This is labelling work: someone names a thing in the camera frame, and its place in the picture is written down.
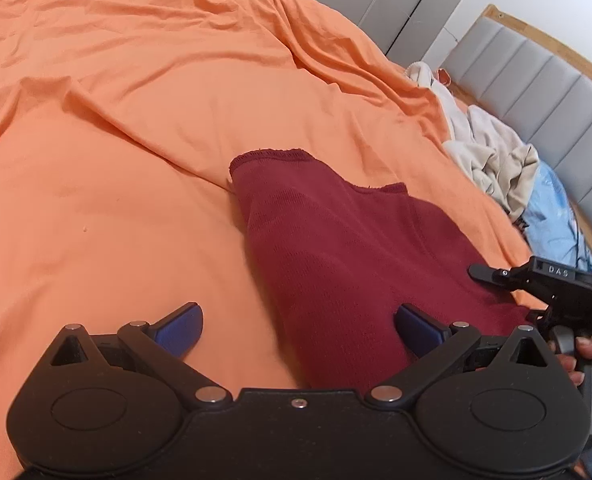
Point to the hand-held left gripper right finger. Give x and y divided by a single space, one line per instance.
416 332

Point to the grey padded headboard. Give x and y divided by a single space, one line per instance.
526 80

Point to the cream crumpled blanket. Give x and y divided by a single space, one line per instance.
496 160

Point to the grey wardrobe cabinet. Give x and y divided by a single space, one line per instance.
411 5

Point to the light blue printed cloth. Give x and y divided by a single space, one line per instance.
551 210

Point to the dark red long-sleeved shirt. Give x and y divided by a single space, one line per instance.
336 260

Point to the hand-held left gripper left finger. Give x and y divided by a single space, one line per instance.
180 332

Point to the orange bed sheet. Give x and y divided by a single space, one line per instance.
125 160

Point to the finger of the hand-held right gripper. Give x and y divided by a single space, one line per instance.
488 274

